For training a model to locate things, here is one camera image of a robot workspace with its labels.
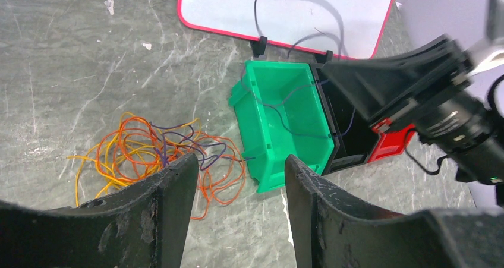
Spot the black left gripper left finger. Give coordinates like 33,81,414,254
1,154,199,267

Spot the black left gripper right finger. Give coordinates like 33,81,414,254
285,155,503,267

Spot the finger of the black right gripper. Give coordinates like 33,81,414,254
321,35,473,130

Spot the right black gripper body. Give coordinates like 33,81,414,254
413,92,503,184

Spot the black plastic bin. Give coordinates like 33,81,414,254
309,63,380,175

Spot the red plastic bin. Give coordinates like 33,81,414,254
367,118,414,163

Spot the yellow cable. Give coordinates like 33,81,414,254
66,112,200,208

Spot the orange cable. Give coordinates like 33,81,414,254
95,115,247,221

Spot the green plastic bin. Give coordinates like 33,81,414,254
228,61,335,193

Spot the black whiteboard stand foot right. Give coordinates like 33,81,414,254
314,50,333,64

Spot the black whiteboard stand foot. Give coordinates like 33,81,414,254
314,50,333,64
250,36,268,58

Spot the pink framed whiteboard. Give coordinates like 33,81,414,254
178,0,394,59

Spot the black whiteboard stand foot left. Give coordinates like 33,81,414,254
250,36,268,58

